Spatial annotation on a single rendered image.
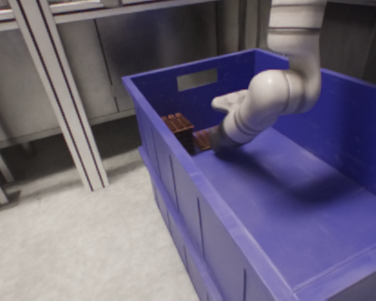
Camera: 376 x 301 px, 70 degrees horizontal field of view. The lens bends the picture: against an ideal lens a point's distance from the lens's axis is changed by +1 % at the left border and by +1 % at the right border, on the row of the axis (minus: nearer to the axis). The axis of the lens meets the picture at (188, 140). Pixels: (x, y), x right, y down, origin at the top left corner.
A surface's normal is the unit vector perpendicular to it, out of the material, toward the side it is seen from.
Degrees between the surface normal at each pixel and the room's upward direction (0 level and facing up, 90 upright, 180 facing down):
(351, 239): 0
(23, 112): 90
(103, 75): 90
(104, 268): 0
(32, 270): 0
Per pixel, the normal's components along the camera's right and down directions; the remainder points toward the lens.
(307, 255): -0.09, -0.84
